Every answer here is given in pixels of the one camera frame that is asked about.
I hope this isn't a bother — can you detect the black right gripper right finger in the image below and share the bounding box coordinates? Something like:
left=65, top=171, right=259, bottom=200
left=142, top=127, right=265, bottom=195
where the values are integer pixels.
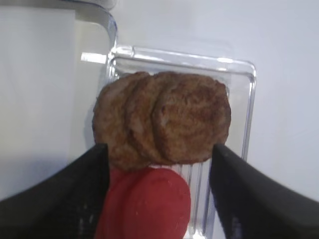
left=209, top=144, right=319, bottom=239

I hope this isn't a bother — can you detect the red tomato slice right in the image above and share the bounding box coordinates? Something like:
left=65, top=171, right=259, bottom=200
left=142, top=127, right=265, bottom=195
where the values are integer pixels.
left=98, top=167, right=191, bottom=239

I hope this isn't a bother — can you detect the white metal serving tray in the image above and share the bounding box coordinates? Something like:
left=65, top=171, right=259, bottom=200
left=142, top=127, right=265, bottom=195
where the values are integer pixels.
left=0, top=0, right=117, bottom=199

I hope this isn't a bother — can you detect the clear patty tomato container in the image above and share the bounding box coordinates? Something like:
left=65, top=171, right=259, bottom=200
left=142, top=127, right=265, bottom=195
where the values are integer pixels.
left=81, top=44, right=257, bottom=239

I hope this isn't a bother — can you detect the brown patty right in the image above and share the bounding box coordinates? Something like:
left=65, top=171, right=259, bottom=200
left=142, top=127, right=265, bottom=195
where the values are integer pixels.
left=152, top=73, right=231, bottom=164

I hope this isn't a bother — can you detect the red tomato slice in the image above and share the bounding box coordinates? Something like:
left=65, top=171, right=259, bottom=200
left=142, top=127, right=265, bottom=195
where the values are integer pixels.
left=95, top=169, right=140, bottom=239
left=98, top=167, right=191, bottom=239

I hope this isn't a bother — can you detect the brown patty left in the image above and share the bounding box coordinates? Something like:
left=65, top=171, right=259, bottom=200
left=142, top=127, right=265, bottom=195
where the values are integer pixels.
left=92, top=72, right=150, bottom=171

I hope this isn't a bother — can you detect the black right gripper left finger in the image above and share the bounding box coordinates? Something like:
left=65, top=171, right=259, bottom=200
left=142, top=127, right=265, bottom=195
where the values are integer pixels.
left=0, top=144, right=110, bottom=239

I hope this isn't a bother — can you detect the red tomato slice middle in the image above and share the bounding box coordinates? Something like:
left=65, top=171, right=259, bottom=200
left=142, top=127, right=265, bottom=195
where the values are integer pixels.
left=95, top=169, right=140, bottom=239

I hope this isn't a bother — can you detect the brown patty middle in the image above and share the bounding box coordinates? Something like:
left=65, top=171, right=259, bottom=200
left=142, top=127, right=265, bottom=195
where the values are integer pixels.
left=125, top=72, right=175, bottom=165

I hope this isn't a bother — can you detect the brown patty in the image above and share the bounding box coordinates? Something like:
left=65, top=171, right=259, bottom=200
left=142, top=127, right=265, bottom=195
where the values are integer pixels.
left=125, top=72, right=175, bottom=165
left=152, top=73, right=231, bottom=164
left=92, top=72, right=150, bottom=171

